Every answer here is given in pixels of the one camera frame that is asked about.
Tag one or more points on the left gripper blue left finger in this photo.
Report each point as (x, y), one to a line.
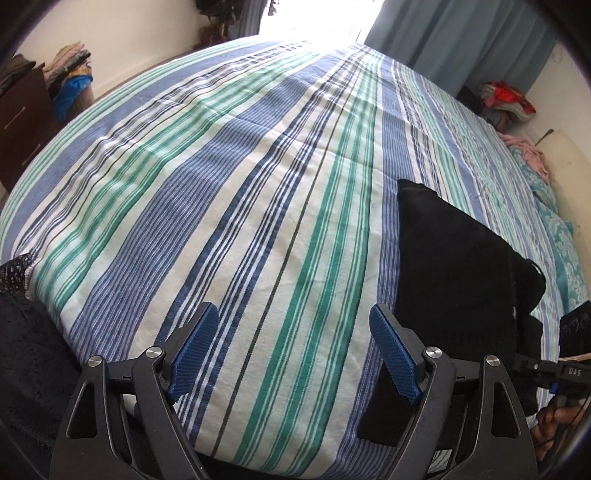
(120, 422)

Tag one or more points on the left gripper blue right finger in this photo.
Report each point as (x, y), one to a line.
(427, 376)

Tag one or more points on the black pants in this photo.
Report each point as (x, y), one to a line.
(464, 289)

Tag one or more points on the person right hand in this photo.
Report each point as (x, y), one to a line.
(548, 420)

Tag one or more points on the black lace garment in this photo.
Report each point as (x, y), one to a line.
(39, 373)

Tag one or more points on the teal patterned pillow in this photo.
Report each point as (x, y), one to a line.
(569, 273)

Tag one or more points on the cream padded headboard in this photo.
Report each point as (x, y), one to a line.
(570, 180)

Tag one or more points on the pink crumpled cloth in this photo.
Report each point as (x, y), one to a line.
(530, 153)

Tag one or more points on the red and grey clothes pile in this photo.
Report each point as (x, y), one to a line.
(500, 96)

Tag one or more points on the striped bed sheet mattress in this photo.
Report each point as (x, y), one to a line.
(261, 177)

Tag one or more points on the dark wooden dresser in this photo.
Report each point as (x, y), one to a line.
(28, 123)

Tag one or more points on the blue curtain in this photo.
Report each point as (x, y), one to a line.
(463, 43)

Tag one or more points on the colourful clothes pile left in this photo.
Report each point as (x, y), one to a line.
(68, 79)

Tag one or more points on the dark hanging clothes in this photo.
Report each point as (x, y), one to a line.
(221, 14)

